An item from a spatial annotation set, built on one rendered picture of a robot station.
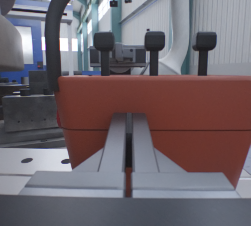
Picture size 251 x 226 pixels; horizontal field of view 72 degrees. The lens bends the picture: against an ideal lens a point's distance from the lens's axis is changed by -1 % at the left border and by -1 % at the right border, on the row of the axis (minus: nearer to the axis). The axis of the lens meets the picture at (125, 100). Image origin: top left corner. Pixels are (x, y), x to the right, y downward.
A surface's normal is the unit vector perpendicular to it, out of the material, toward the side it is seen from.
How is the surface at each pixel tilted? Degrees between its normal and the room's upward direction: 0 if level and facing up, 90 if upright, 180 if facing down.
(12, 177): 0
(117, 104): 97
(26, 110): 90
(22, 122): 90
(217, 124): 97
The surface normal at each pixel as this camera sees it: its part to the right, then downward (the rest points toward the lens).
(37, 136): 0.36, 0.14
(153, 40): -0.03, 0.15
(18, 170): 0.00, -0.99
